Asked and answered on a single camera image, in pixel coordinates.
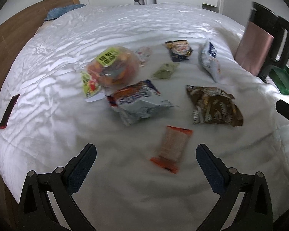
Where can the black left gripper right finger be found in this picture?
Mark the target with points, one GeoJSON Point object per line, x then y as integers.
{"type": "Point", "coordinates": [255, 211]}

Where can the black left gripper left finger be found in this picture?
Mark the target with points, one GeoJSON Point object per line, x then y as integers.
{"type": "Point", "coordinates": [35, 211]}

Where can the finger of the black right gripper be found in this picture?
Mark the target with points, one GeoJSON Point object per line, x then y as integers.
{"type": "Point", "coordinates": [282, 108]}

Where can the brown patterned snack bag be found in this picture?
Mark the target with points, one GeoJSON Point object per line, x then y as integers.
{"type": "Point", "coordinates": [213, 105]}

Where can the white blue snack bag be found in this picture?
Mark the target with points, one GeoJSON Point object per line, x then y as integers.
{"type": "Point", "coordinates": [208, 60]}

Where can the orange wafer pack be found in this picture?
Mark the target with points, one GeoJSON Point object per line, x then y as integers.
{"type": "Point", "coordinates": [172, 147]}

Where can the black gold butter cookies bag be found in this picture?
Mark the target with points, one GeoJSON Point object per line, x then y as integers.
{"type": "Point", "coordinates": [179, 50]}

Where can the olive green pastry packet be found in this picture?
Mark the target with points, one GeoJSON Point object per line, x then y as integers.
{"type": "Point", "coordinates": [166, 70]}

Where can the blue white cookie pack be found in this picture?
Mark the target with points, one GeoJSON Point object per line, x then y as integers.
{"type": "Point", "coordinates": [139, 101]}

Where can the pink cartoon candy packet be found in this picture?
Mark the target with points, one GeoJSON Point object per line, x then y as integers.
{"type": "Point", "coordinates": [143, 53]}

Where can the clear bag dried fruit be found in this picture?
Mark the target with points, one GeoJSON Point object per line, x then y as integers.
{"type": "Point", "coordinates": [114, 66]}

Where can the green yellow snack packet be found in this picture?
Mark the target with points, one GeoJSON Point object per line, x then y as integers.
{"type": "Point", "coordinates": [93, 91]}

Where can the white bed sheet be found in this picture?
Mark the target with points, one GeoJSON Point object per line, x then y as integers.
{"type": "Point", "coordinates": [51, 121]}

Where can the wooden headboard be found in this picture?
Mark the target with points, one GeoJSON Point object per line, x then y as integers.
{"type": "Point", "coordinates": [20, 28]}

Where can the blue cloth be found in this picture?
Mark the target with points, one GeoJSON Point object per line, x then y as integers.
{"type": "Point", "coordinates": [59, 11]}

